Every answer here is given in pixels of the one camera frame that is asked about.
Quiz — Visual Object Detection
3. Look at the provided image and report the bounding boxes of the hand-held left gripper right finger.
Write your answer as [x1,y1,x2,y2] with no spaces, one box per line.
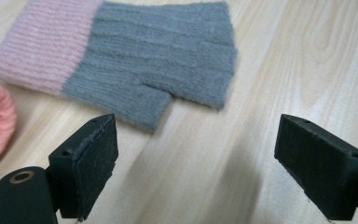
[273,113,358,222]

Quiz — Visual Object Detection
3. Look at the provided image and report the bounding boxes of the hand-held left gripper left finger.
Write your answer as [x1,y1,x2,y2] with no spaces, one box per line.
[48,113,119,222]

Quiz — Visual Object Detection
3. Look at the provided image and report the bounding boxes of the pink and grey knitted glove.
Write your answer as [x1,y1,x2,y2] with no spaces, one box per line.
[0,0,239,133]

